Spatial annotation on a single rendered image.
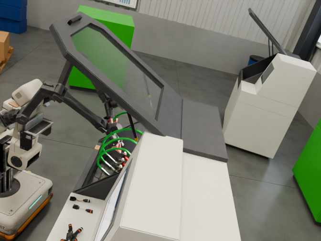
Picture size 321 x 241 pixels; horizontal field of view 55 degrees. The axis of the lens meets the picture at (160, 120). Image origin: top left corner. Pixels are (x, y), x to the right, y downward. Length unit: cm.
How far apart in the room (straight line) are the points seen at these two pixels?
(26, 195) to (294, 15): 779
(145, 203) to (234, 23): 774
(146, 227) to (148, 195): 16
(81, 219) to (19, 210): 111
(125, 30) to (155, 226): 435
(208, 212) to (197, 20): 736
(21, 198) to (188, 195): 188
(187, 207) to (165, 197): 15
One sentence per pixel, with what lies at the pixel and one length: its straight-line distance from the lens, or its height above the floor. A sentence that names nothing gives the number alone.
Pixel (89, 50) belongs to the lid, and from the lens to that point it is 182.
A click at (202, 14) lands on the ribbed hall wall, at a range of 848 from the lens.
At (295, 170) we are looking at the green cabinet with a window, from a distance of 497.
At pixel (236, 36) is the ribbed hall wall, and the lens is 877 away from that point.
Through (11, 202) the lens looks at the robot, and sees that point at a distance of 301.
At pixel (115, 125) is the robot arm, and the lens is 212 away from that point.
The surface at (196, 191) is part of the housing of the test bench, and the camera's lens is 152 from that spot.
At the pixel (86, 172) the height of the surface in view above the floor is 95.
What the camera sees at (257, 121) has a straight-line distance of 487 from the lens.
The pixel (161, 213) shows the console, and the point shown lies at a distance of 123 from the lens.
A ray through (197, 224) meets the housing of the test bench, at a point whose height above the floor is 147.
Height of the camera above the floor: 240
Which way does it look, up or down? 27 degrees down
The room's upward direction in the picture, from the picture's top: 15 degrees clockwise
